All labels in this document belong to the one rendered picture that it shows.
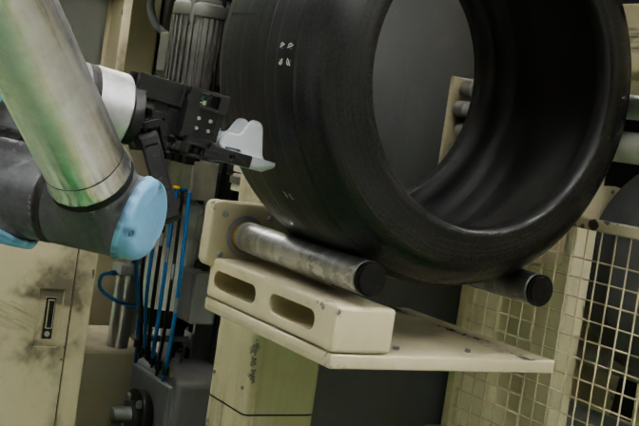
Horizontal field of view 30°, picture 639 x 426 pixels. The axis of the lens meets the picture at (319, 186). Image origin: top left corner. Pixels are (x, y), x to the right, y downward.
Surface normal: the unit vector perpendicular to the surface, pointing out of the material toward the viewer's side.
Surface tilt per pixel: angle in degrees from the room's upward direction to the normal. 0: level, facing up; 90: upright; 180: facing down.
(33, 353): 90
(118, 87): 57
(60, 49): 96
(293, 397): 90
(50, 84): 118
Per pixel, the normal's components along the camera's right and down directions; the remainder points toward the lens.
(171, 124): 0.51, 0.12
